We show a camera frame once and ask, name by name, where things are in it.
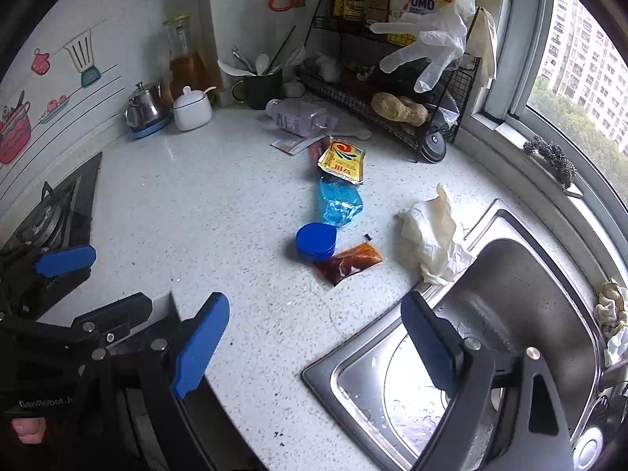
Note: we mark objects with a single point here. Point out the blue plastic wrapper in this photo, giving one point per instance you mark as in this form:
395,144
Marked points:
336,203

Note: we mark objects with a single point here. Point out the small steel teapot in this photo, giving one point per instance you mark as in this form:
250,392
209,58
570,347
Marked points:
143,105

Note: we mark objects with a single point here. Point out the dark chopstick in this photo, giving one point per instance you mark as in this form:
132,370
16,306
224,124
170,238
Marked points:
282,49
285,50

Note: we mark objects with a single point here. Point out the glass oil bottle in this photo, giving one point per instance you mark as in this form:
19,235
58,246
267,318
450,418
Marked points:
189,68

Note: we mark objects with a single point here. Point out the chili oil sachet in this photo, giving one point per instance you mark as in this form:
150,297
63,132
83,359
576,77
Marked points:
348,262

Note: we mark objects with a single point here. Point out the steel wool scourer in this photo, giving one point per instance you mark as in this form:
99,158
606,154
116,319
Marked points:
552,157

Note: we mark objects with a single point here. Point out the red white flat wrapper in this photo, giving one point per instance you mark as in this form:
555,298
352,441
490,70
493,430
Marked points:
294,144

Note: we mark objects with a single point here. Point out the blue plastic tray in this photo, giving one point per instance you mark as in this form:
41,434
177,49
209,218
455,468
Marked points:
147,130

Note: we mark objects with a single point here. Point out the dirty crumpled rag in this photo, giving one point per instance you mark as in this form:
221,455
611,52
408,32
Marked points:
611,309

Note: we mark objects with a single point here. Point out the translucent rubber glove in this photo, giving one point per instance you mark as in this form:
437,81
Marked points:
431,39

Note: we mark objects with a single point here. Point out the stainless steel sink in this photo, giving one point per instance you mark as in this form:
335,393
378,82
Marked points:
515,279

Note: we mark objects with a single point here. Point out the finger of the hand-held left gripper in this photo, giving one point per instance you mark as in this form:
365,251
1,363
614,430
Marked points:
66,260
117,311

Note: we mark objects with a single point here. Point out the cream rubber glove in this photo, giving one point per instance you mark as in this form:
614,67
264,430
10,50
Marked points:
485,44

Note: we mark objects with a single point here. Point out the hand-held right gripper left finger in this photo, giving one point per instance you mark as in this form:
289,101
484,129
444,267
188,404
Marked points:
201,343

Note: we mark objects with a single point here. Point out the grey window frame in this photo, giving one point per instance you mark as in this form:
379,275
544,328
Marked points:
520,59

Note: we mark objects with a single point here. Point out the green trees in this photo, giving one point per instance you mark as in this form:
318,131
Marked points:
569,108

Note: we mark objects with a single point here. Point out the garlic bulb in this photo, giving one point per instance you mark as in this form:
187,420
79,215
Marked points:
293,89
326,67

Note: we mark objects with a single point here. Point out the cartoon kitchen wall sticker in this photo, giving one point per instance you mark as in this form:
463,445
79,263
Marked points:
19,132

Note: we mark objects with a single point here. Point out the silver mesh bag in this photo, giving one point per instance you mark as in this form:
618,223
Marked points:
444,118

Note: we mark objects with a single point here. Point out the metal utensil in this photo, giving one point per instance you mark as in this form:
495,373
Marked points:
243,59

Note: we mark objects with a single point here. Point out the person's left hand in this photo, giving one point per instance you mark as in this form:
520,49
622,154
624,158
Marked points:
27,431

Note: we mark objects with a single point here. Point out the dark round disc with screw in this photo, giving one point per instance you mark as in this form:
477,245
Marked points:
434,147

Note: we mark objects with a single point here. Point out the ginger root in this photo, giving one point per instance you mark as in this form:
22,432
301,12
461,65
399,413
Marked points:
397,108

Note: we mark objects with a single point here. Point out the blue round lid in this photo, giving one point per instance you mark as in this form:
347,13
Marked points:
316,241

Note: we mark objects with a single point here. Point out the white lidded condiment jar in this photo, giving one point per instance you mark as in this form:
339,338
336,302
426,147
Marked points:
192,113

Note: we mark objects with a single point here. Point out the apartment buildings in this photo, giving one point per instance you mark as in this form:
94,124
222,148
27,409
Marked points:
588,54

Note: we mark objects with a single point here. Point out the black glass gas stove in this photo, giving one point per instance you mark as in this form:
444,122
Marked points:
73,196

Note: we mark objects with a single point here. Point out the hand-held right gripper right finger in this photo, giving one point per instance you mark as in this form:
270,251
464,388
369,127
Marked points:
431,343

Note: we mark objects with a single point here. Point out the clear plastic bottle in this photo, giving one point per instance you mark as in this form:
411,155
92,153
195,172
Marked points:
299,117

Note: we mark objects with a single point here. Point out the yellow red sauce packet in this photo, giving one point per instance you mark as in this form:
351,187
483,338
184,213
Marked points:
343,162

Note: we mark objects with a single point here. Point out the dark enamel mug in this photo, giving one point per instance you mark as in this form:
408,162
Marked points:
265,91

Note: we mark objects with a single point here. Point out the white glove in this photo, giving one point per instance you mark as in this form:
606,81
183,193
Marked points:
434,235

